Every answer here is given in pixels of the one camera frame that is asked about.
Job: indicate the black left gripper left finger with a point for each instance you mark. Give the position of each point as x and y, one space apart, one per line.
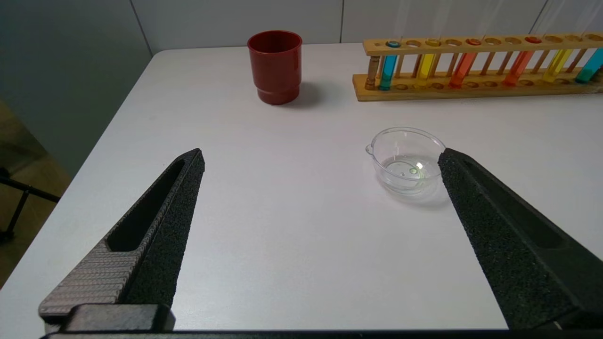
155 245

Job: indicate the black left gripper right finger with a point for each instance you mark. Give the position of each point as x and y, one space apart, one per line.
509 245

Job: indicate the yellow pigment test tube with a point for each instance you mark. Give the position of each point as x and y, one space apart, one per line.
426 66
557 63

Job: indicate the blue pigment test tube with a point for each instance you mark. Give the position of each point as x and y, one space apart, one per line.
388 70
591 66

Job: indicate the wooden test tube rack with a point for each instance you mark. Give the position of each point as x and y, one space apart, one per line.
471 89

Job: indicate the orange pigment test tube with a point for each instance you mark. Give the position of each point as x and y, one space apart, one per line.
518 67
464 67

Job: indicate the clear glass evaporating dish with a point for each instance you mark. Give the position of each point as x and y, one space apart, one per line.
407 160

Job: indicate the black tripod stand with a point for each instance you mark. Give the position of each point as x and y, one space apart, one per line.
23 197

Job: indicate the red plastic cup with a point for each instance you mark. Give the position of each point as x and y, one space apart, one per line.
275 66

